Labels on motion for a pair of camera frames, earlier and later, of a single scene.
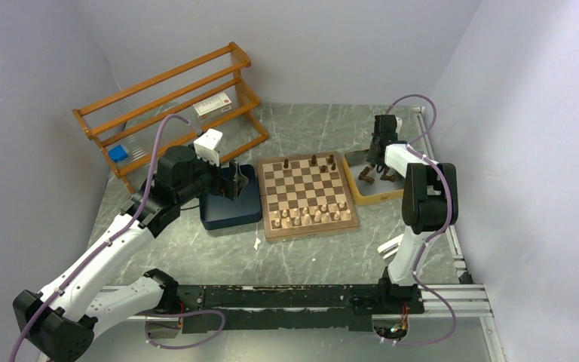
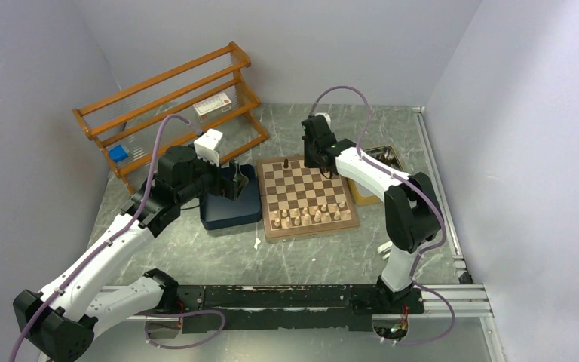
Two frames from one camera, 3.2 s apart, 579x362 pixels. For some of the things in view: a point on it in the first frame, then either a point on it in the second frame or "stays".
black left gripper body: [213, 182] stays
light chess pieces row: [307, 216] stays
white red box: [212, 106] stays
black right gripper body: [369, 158] to [309, 152]
